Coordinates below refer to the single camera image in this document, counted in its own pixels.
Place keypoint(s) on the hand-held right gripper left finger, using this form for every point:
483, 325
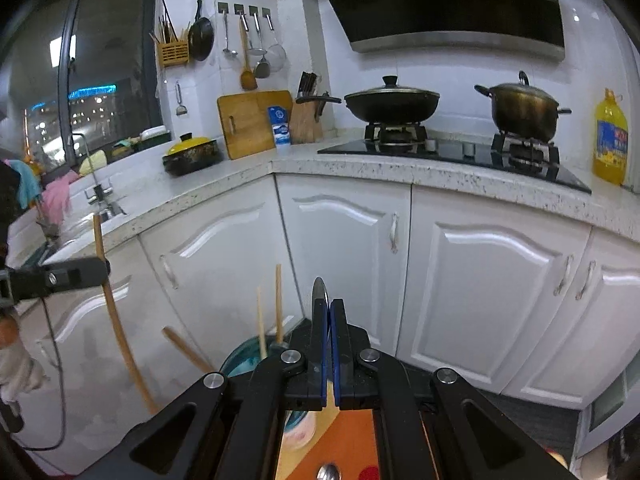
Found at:
324, 370

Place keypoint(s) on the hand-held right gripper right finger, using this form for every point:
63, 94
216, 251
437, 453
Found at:
338, 360

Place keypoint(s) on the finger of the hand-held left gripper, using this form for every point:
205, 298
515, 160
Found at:
70, 275

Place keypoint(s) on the long wooden spatula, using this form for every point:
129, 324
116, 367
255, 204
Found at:
112, 310

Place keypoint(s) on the floral utensil holder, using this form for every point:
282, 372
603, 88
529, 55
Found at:
245, 362

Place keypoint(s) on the teal cloth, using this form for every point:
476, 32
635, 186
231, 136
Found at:
25, 182

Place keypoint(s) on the pink cloth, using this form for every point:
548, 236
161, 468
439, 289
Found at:
55, 195

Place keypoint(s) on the white cabinet door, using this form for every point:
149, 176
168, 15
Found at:
490, 300
345, 260
80, 340
220, 270
590, 330

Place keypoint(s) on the orange yellow printed blanket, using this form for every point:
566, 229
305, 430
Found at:
350, 440

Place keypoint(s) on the chrome sink faucet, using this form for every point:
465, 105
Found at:
95, 180

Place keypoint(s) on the yellow sponge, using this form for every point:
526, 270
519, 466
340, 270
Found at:
95, 160

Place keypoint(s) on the large metal spoon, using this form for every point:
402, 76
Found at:
327, 472

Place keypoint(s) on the dark kitchen window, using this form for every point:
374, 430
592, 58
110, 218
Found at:
110, 85

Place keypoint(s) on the white green tray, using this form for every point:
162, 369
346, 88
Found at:
152, 135

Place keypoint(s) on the yellow lid black pot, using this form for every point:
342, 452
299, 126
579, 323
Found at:
192, 152

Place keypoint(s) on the grey floor mat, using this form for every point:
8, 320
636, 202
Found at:
525, 420

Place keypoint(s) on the speckled kitchen countertop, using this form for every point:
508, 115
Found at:
400, 167

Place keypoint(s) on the hanging metal peeler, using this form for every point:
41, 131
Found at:
181, 102

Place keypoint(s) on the wooden cutting board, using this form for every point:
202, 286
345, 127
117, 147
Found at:
250, 125

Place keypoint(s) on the blue white carton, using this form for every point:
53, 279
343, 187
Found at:
281, 127

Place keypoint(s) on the black glass gas stove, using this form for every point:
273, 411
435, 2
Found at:
460, 152

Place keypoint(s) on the wooden knife block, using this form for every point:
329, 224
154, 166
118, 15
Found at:
305, 120

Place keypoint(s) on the bundle of stored chopsticks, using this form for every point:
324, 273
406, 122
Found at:
167, 25

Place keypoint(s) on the black wok with lid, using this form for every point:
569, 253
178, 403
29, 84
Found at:
392, 105

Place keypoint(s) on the hanging black frying pan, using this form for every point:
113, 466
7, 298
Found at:
201, 35

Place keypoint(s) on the hanging wooden spatula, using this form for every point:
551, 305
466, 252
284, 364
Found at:
246, 67

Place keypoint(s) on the grey glass door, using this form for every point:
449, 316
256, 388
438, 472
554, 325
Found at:
607, 400

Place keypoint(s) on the hanging metal ladle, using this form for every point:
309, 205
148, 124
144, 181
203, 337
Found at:
227, 35

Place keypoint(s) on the hanging metal turner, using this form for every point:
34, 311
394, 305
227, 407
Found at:
261, 67

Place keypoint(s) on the hanging mesh strainer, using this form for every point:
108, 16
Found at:
276, 55

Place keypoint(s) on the steel stockpot with lid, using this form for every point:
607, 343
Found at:
525, 110

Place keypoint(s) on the yellow oil bottle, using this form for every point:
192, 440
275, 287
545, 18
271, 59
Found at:
610, 145

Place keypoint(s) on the black range hood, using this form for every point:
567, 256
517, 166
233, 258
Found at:
450, 0

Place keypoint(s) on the wooden wall chopstick holder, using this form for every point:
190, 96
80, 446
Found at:
174, 55

